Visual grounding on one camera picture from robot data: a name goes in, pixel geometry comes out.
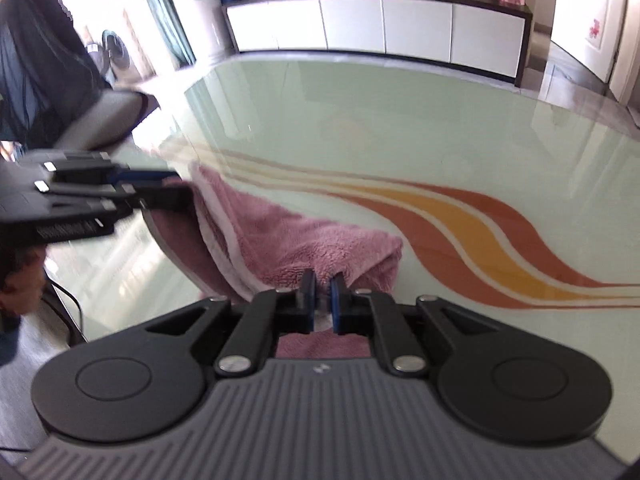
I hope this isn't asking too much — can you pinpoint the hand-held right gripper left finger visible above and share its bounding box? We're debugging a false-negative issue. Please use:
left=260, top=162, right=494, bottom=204
left=146, top=269, right=317, bottom=378

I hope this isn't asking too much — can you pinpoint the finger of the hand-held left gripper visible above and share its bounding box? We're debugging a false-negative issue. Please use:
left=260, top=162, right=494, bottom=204
left=44, top=151, right=181, bottom=186
left=35, top=182, right=195, bottom=221

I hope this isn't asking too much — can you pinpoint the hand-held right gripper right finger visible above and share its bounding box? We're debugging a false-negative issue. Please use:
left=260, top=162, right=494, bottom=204
left=331, top=271, right=501, bottom=378

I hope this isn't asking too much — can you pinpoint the pink towel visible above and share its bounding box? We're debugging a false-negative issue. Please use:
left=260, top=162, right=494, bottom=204
left=142, top=162, right=405, bottom=361

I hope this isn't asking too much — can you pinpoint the person's left hand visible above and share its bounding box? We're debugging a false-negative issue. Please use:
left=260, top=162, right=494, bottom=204
left=0, top=246, right=48, bottom=316

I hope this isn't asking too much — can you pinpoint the washing machine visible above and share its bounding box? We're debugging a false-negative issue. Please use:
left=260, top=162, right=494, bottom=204
left=85, top=30, right=133, bottom=86

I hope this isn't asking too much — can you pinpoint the teal curtain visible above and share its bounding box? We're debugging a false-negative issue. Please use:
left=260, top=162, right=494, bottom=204
left=132, top=0, right=196, bottom=68

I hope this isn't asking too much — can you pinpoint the beige tower air conditioner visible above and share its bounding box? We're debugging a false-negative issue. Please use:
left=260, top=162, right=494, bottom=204
left=172, top=0, right=236, bottom=63

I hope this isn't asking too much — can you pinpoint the white sideboard cabinet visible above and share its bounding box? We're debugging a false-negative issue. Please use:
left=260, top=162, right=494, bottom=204
left=220, top=0, right=533, bottom=86

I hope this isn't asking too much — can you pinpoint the white door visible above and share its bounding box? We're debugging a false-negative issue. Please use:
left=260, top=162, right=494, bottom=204
left=550, top=0, right=633, bottom=98

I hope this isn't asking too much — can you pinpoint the black cable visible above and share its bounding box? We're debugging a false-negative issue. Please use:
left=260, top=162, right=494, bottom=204
left=42, top=272, right=86, bottom=346

